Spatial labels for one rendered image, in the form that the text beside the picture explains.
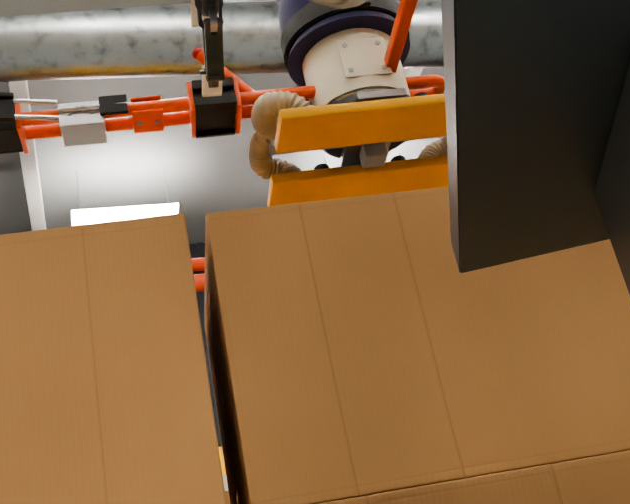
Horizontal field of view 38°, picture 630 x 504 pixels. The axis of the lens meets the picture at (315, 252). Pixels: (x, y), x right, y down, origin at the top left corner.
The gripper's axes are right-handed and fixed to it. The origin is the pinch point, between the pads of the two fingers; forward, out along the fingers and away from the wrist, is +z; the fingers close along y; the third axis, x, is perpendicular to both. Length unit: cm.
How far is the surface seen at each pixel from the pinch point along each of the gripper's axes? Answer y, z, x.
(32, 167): -464, 774, -120
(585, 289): 48, -6, 45
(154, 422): 58, -7, -14
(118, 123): 1.0, 15.3, -14.5
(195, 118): 3.2, 12.4, -2.0
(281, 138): 13.2, 4.9, 10.0
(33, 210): -464, 868, -133
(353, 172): 12.7, 18.5, 23.7
